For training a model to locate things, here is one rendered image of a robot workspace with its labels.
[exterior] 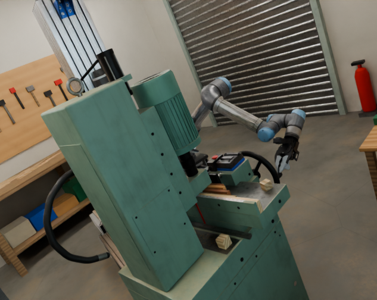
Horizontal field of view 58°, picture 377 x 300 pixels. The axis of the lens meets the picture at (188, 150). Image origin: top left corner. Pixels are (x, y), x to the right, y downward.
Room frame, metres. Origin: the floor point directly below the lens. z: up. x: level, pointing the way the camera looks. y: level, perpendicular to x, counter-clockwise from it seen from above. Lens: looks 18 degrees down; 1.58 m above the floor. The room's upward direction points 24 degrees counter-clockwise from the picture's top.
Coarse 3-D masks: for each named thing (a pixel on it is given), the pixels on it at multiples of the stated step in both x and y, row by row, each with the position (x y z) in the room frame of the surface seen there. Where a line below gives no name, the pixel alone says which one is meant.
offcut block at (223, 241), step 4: (220, 236) 1.11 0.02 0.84; (224, 236) 1.10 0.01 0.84; (228, 236) 1.10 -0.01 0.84; (216, 240) 1.10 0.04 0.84; (220, 240) 1.09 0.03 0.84; (224, 240) 1.08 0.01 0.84; (228, 240) 1.09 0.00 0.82; (220, 244) 1.09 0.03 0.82; (224, 244) 1.08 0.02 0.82; (228, 244) 1.09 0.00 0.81; (224, 248) 1.08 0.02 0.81
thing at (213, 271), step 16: (272, 224) 1.21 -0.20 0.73; (208, 240) 1.18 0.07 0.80; (240, 240) 1.09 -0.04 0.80; (256, 240) 1.13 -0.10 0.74; (208, 256) 1.08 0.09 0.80; (224, 256) 1.05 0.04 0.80; (240, 256) 1.07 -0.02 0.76; (128, 272) 1.20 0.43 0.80; (192, 272) 1.03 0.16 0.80; (208, 272) 1.00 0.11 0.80; (224, 272) 1.01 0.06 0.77; (144, 288) 1.09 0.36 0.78; (176, 288) 0.99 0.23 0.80; (192, 288) 0.95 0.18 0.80; (208, 288) 0.95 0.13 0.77; (224, 288) 0.99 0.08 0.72
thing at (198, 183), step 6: (198, 168) 1.35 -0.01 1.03; (198, 174) 1.29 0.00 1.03; (204, 174) 1.30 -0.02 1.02; (192, 180) 1.26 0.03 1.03; (198, 180) 1.28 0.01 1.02; (204, 180) 1.30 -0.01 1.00; (210, 180) 1.31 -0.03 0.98; (192, 186) 1.25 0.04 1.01; (198, 186) 1.27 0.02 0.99; (204, 186) 1.29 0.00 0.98; (198, 192) 1.26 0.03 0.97
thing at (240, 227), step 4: (188, 216) 1.37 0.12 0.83; (192, 216) 1.34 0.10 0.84; (192, 220) 1.35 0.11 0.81; (196, 220) 1.33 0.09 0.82; (200, 220) 1.31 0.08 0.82; (208, 220) 1.26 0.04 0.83; (212, 220) 1.25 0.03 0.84; (216, 220) 1.23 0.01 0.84; (212, 224) 1.26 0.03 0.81; (216, 224) 1.23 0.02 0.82; (220, 224) 1.21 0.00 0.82; (224, 224) 1.20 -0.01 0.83; (228, 224) 1.18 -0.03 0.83; (232, 224) 1.16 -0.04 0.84; (236, 224) 1.14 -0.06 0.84; (228, 228) 1.18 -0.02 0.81; (232, 228) 1.17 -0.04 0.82; (236, 228) 1.15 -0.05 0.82; (240, 228) 1.13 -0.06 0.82; (244, 228) 1.14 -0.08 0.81
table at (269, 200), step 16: (256, 176) 1.39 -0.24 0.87; (240, 192) 1.25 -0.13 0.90; (256, 192) 1.20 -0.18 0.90; (272, 192) 1.15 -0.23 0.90; (288, 192) 1.16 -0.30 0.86; (192, 208) 1.32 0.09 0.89; (208, 208) 1.24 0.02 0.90; (272, 208) 1.09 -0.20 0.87; (240, 224) 1.12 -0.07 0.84; (256, 224) 1.06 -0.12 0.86
